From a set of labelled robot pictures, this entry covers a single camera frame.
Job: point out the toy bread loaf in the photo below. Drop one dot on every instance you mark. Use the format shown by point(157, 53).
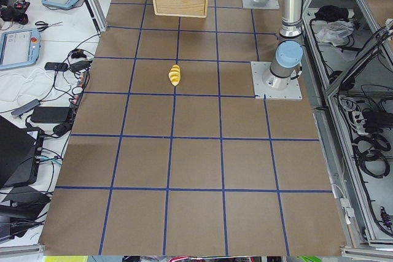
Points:
point(174, 75)

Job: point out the black laptop computer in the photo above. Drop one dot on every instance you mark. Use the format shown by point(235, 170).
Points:
point(20, 148)

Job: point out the black scissors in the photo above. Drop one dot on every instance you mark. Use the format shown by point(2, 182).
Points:
point(42, 26)

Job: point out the blue teach pendant near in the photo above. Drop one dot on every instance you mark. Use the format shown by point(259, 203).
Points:
point(20, 48)

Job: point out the crumpled white cloth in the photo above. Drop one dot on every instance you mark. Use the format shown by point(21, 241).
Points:
point(335, 32)

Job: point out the black power adapter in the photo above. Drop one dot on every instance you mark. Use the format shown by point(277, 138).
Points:
point(50, 114)

